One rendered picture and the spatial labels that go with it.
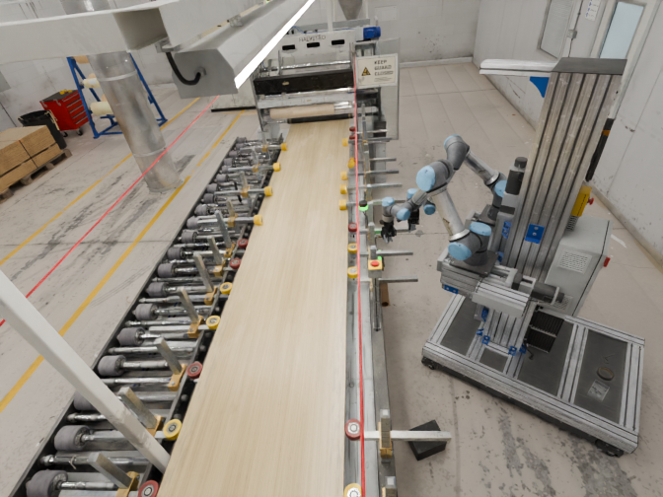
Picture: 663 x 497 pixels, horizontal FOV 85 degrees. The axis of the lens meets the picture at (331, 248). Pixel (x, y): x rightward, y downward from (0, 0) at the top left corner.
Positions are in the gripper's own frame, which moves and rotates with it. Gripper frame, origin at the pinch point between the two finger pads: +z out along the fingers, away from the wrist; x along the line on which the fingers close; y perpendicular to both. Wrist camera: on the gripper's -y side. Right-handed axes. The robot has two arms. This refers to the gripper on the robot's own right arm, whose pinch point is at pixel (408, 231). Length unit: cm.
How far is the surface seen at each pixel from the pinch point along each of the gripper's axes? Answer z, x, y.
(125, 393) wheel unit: -36, -148, -135
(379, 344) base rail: 12, -93, -28
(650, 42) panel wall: -71, 174, 243
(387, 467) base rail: 12, -158, -28
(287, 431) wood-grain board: -9, -151, -70
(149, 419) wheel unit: -12, -147, -135
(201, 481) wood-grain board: -10, -171, -103
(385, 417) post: -29, -156, -28
